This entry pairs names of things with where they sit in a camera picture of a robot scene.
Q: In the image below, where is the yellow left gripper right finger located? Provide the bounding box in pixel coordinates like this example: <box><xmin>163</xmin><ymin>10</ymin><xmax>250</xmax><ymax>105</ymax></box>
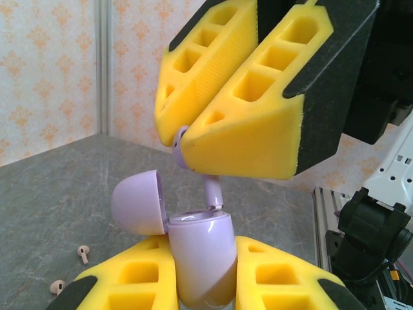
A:
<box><xmin>234</xmin><ymin>235</ymin><xmax>368</xmax><ymax>310</ymax></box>

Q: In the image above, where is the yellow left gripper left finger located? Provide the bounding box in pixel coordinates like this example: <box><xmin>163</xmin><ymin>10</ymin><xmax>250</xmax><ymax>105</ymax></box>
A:
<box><xmin>45</xmin><ymin>234</ymin><xmax>180</xmax><ymax>310</ymax></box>

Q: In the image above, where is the aluminium frame post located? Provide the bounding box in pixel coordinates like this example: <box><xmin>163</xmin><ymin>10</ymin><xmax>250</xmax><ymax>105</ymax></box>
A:
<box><xmin>96</xmin><ymin>0</ymin><xmax>113</xmax><ymax>136</ymax></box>

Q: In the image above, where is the purple wireless earbud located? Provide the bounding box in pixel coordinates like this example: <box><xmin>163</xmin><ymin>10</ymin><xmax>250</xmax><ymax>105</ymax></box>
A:
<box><xmin>172</xmin><ymin>125</ymin><xmax>226</xmax><ymax>211</ymax></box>

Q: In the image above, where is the wide aluminium base rail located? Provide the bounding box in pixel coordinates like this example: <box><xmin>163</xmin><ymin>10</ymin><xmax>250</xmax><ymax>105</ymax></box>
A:
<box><xmin>312</xmin><ymin>185</ymin><xmax>367</xmax><ymax>272</ymax></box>

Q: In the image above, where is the pink wireless earbud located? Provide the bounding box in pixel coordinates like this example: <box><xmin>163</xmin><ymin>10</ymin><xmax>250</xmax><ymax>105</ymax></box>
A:
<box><xmin>48</xmin><ymin>279</ymin><xmax>67</xmax><ymax>295</ymax></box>
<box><xmin>76</xmin><ymin>245</ymin><xmax>90</xmax><ymax>266</ymax></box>

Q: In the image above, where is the purple earbud charging case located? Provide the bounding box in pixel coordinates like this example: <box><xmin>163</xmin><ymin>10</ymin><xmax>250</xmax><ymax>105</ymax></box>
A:
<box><xmin>110</xmin><ymin>170</ymin><xmax>239</xmax><ymax>310</ymax></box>

